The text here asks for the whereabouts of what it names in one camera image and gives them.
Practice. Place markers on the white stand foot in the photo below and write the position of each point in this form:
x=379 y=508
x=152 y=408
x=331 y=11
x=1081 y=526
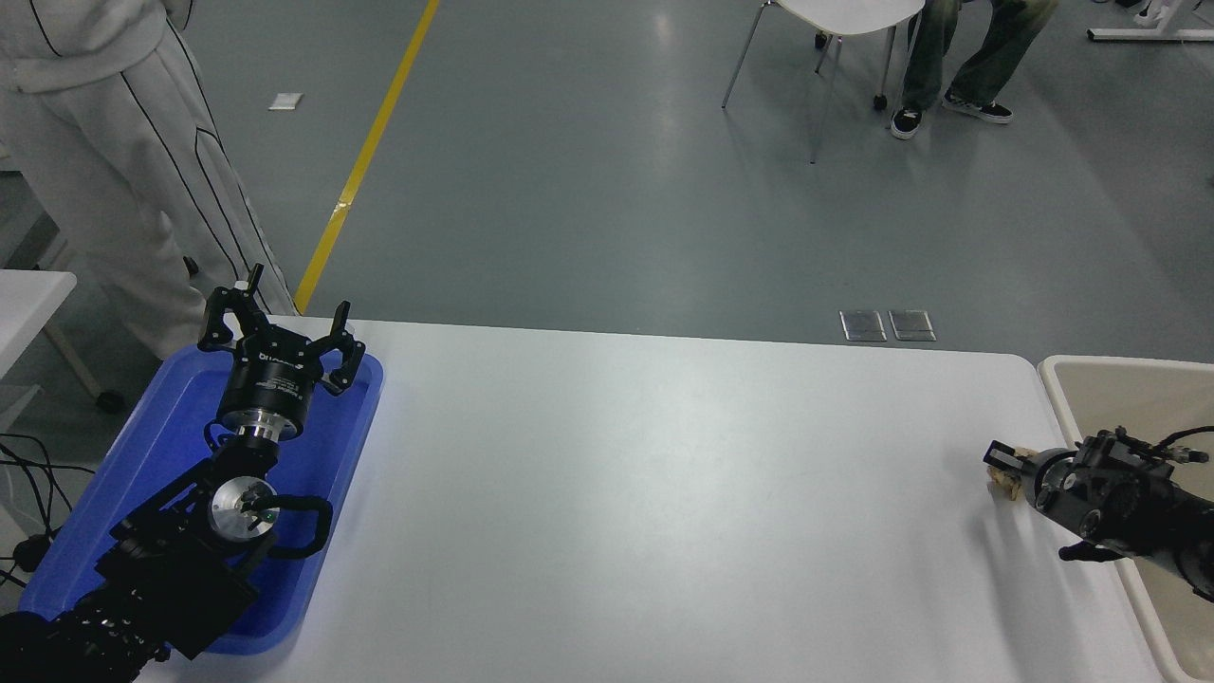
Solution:
x=1148 y=35

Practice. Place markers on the blue plastic tray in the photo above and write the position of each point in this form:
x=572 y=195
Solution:
x=322 y=446

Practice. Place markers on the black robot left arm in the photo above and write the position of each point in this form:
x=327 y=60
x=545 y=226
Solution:
x=180 y=569

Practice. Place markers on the person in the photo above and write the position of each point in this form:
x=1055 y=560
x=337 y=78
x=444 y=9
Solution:
x=104 y=180
x=986 y=47

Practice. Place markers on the tan paper ball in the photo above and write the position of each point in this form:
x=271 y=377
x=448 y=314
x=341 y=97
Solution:
x=1003 y=489

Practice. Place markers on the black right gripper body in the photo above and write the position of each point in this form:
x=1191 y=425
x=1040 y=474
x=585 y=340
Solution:
x=1057 y=470

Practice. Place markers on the small white side table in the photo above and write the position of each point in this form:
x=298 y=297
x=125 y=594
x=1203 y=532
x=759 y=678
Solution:
x=28 y=299

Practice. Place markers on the black power plug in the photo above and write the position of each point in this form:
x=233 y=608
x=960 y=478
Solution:
x=30 y=552

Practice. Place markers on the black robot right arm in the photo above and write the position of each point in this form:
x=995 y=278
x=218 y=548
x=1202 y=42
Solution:
x=1167 y=512

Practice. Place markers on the metal floor socket plate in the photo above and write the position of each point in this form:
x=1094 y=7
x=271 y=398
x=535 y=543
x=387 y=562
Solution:
x=862 y=325
x=912 y=324

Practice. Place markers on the large pale bin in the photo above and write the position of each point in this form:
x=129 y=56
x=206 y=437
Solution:
x=1110 y=394

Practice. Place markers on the white chair with metal legs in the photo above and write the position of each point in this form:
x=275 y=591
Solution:
x=854 y=11

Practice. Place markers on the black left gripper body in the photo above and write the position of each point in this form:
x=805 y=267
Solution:
x=270 y=384

